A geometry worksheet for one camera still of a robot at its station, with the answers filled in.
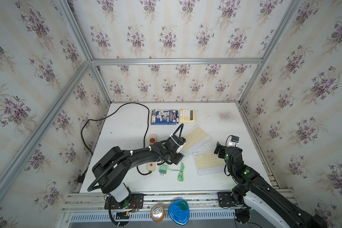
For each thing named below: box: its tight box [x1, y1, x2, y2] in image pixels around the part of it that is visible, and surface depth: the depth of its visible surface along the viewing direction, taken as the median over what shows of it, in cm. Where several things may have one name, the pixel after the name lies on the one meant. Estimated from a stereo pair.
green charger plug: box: [159, 164, 168, 176], surface depth 84 cm
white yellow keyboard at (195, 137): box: [180, 124, 212, 157], surface depth 100 cm
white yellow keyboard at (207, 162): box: [192, 150, 227, 176], surface depth 88 cm
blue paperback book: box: [150, 109, 177, 125], surface depth 109 cm
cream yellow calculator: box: [178, 108, 197, 123], surface depth 110 cm
